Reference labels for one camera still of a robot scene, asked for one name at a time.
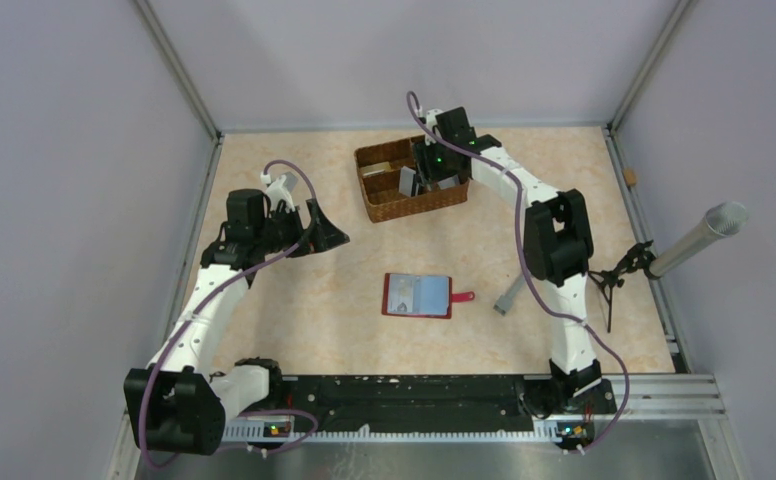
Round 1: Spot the striped grey card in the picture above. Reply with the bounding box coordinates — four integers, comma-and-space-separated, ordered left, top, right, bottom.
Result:
398, 167, 420, 198

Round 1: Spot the brown wicker divided basket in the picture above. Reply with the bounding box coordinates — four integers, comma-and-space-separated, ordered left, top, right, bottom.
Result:
354, 135, 470, 223

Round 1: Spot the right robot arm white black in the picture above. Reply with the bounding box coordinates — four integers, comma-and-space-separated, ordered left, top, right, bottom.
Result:
408, 96, 602, 412

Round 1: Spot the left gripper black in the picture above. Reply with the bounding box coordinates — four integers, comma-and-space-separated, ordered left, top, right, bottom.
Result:
254, 197, 348, 257

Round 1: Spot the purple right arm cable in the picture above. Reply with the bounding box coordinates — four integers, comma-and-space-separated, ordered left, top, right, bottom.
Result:
405, 91, 630, 455

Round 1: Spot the red leather card holder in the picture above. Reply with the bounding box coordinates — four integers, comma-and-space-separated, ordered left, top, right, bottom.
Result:
381, 273, 476, 319

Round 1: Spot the small tan block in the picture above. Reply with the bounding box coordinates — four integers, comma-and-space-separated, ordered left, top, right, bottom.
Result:
622, 168, 638, 188

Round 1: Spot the silver metal tube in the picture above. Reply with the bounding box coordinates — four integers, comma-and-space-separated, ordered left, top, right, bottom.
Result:
647, 201, 749, 279

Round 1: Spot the grey plastic toy beam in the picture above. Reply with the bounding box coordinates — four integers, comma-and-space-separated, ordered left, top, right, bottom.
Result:
493, 276, 526, 316

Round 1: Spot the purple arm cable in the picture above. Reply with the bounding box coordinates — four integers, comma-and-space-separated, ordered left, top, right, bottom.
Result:
137, 158, 320, 470
405, 91, 630, 455

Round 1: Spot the white credit card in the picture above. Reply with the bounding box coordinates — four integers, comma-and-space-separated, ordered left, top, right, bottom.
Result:
386, 274, 420, 315

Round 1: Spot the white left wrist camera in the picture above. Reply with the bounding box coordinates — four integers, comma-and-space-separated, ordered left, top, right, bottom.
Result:
260, 172, 298, 212

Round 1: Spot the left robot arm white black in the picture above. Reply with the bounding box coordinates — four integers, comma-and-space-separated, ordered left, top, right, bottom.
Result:
123, 189, 350, 455

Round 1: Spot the black mini tripod stand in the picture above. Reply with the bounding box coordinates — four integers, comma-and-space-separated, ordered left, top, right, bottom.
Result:
588, 240, 657, 333

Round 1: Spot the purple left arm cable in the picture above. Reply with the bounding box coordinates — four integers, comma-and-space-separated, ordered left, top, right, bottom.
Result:
137, 158, 320, 470

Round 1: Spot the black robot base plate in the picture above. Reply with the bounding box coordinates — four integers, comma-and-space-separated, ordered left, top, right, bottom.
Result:
248, 373, 618, 439

